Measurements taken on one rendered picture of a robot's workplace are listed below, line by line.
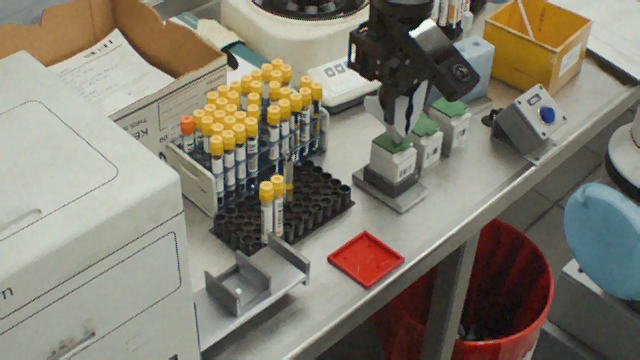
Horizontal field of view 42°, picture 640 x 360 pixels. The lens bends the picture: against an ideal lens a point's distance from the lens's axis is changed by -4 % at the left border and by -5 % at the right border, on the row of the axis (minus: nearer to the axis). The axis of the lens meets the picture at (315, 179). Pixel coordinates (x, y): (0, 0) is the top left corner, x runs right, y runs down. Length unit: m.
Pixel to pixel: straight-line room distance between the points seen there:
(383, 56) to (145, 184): 0.40
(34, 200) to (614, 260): 0.50
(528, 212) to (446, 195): 1.34
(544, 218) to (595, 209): 1.73
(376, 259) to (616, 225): 0.40
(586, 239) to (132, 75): 0.74
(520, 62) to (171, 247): 0.76
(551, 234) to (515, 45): 1.17
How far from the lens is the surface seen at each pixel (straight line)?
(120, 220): 0.72
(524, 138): 1.25
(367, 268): 1.06
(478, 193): 1.19
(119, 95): 1.25
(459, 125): 1.22
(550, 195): 2.58
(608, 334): 1.01
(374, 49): 1.02
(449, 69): 0.98
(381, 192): 1.15
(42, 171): 0.76
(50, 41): 1.33
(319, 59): 1.29
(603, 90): 1.45
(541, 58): 1.35
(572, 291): 1.00
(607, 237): 0.78
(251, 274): 0.98
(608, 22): 1.63
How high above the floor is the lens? 1.65
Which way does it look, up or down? 41 degrees down
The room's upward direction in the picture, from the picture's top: 2 degrees clockwise
